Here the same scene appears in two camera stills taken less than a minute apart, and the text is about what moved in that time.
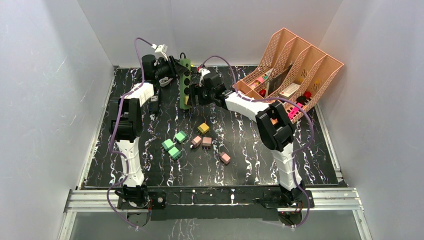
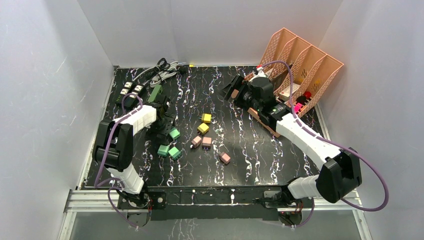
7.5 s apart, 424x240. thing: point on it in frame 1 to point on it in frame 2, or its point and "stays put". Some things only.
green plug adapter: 167,144 to 163,150
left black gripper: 173,69 to 166,129
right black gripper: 196,89 to 238,83
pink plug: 224,157 stays put
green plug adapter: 180,136 to 175,133
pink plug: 196,141 stays put
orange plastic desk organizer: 293,72 stays put
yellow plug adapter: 203,128 stays put
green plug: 175,153 stays put
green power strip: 185,86 to 157,90
